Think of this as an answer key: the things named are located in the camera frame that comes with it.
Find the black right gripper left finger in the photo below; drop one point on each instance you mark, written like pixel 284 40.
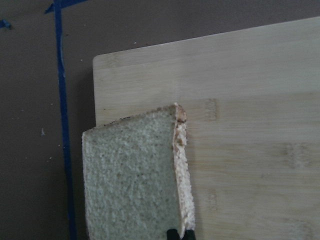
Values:
pixel 172 234

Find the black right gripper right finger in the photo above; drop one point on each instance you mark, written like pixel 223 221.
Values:
pixel 189 233

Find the white bread slice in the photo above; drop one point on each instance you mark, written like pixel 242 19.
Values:
pixel 136 179

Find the bamboo cutting board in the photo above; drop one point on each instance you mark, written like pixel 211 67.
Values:
pixel 252 100

